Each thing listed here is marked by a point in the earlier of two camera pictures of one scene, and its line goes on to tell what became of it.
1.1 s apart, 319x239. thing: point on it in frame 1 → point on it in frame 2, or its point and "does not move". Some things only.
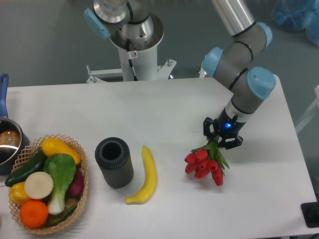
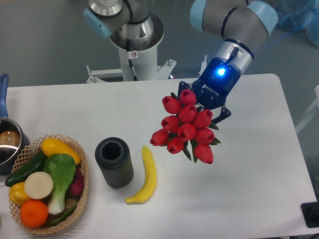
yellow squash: [50, 146] does not move
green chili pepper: [64, 217] does not move
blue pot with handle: [13, 139] does not move
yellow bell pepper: [17, 193] does not move
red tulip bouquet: [208, 159] → [190, 126]
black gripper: [228, 127] → [217, 79]
